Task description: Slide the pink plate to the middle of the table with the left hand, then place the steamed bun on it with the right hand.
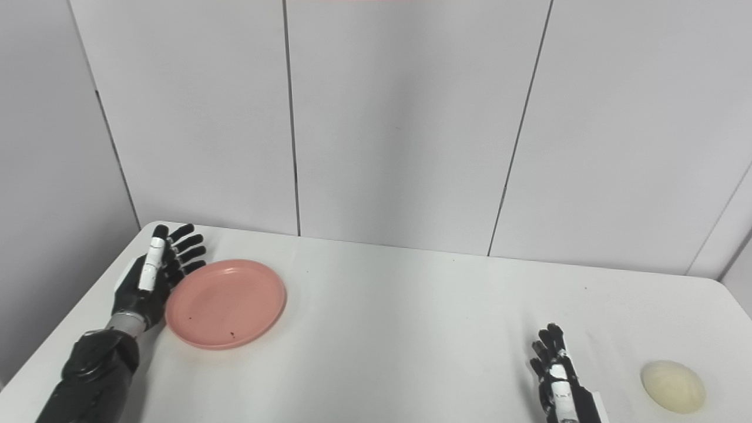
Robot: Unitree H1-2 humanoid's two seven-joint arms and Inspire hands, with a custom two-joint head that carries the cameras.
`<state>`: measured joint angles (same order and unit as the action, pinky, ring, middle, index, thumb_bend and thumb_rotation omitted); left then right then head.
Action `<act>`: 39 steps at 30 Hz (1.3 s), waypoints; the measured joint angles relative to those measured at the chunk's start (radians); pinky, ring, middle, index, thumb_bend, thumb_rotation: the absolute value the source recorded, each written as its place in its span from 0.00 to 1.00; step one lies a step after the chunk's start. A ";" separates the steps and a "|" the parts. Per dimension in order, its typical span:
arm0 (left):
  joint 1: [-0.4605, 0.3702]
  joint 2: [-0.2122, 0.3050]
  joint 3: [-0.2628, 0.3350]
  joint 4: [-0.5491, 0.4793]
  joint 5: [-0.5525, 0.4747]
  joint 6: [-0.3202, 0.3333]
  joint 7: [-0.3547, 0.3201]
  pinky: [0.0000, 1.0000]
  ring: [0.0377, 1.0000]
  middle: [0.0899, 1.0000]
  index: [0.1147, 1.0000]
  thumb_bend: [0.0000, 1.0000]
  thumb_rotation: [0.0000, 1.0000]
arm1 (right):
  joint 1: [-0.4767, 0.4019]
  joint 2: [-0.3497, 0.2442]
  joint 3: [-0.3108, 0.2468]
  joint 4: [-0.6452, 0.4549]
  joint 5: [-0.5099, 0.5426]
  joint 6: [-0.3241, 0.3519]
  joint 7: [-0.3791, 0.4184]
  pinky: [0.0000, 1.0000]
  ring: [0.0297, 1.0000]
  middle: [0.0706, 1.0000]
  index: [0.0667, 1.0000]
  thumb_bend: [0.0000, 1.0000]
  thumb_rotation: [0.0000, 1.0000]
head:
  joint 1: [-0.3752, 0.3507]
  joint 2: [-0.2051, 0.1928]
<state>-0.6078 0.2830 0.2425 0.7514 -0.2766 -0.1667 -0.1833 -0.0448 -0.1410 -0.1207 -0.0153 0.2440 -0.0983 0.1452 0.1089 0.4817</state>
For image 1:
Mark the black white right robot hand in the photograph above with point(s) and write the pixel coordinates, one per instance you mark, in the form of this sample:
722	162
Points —
561	382

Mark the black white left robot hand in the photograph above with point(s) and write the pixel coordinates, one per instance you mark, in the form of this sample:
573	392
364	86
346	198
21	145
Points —
141	288

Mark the pink round plate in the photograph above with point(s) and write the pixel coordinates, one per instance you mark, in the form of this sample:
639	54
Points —
225	304

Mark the pale yellow steamed bun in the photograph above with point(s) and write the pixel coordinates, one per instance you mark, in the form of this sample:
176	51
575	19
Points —
673	386

